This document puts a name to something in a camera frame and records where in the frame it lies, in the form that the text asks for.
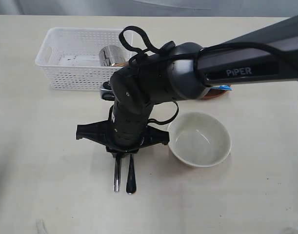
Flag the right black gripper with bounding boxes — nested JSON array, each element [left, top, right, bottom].
[[76, 119, 169, 156]]

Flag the silver table knife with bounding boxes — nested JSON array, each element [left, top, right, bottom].
[[114, 156, 121, 192]]

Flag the silver fork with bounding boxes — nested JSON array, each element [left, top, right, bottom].
[[126, 154, 137, 195]]

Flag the pale green ceramic bowl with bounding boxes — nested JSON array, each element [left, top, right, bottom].
[[167, 112, 232, 168]]

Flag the stainless steel cup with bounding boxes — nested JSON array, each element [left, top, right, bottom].
[[99, 45, 127, 67]]

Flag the white perforated plastic basket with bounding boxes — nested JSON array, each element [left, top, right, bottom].
[[35, 27, 132, 91]]

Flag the dark brown round plate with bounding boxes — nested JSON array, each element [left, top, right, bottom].
[[201, 89, 227, 100]]

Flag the blue chips bag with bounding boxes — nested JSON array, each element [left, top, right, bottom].
[[216, 85, 232, 91]]

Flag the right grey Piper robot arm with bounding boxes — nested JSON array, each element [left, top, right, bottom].
[[76, 16, 298, 157]]

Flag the upper wooden chopstick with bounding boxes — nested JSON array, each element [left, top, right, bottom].
[[111, 61, 129, 67]]

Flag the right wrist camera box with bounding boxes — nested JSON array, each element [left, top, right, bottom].
[[99, 81, 115, 101]]

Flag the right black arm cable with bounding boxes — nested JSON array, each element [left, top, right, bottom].
[[118, 25, 298, 126]]

